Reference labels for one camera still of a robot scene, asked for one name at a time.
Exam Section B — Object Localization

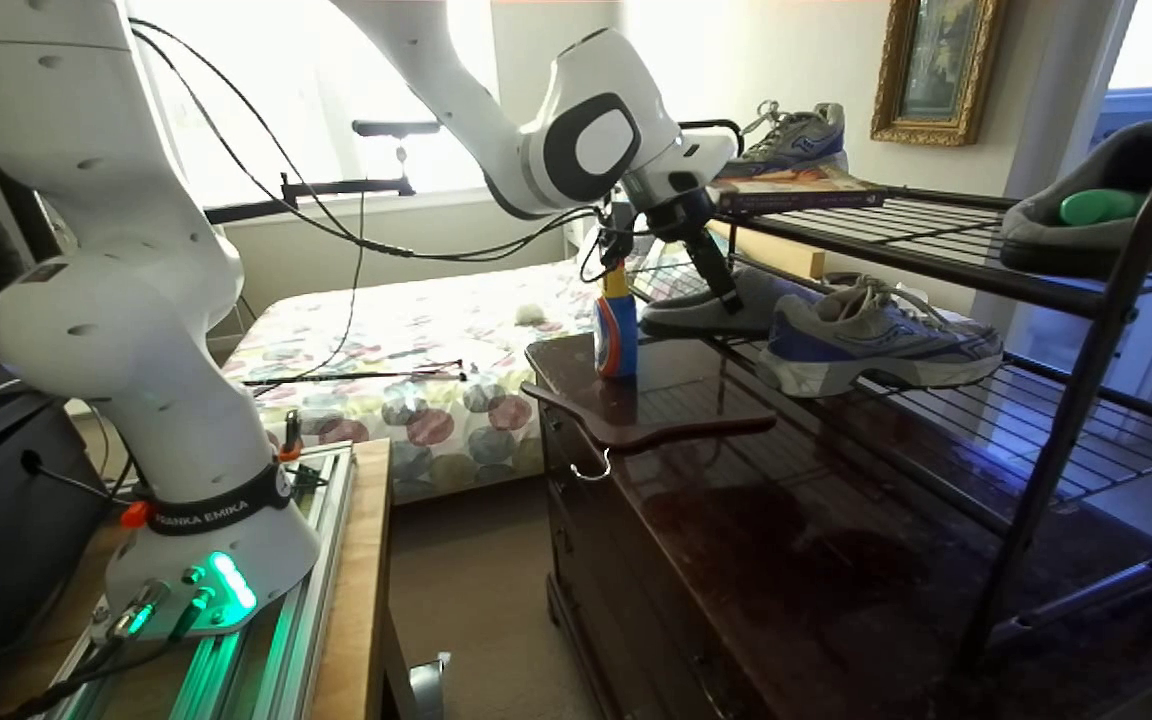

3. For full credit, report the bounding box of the grey house shoe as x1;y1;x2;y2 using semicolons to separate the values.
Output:
640;264;829;340
998;120;1152;280

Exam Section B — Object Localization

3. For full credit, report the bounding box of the black metal shoe rack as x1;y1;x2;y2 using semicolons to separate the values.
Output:
626;132;1152;673

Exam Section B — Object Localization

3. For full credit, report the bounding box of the wooden box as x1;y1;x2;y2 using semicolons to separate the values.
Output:
704;220;827;281

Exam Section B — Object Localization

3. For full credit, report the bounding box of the paperback book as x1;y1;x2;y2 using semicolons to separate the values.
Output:
709;164;888;217

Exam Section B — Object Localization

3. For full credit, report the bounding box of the blue and orange spray bottle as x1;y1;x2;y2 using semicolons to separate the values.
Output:
593;262;640;380

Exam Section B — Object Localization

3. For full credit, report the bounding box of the grey and blue sneaker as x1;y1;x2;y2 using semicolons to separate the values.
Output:
719;100;850;182
755;274;1006;400

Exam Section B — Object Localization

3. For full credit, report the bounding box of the wooden clothes hanger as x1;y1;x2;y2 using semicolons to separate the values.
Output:
520;381;778;483

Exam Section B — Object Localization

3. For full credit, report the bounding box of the gold framed picture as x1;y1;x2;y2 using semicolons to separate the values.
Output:
870;0;1006;148

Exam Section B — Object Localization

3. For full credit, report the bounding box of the bed with dotted bedspread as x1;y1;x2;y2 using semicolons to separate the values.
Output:
220;258;677;504

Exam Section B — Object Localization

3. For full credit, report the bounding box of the black stand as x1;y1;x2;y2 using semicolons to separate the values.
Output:
203;119;443;227

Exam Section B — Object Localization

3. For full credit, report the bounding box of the thin black rod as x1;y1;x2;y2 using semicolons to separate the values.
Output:
240;360;469;388

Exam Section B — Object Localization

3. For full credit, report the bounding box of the dark wooden dresser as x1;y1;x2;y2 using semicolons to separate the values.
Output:
524;328;1152;720

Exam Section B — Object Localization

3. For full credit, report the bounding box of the window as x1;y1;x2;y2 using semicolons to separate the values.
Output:
124;0;499;209

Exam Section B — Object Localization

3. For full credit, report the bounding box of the green oval object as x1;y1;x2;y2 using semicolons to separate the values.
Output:
1057;187;1148;227

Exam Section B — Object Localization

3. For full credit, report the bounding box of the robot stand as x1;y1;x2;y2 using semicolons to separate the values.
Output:
0;436;453;720

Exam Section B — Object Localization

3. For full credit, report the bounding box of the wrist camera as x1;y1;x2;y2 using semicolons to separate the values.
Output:
602;200;638;263

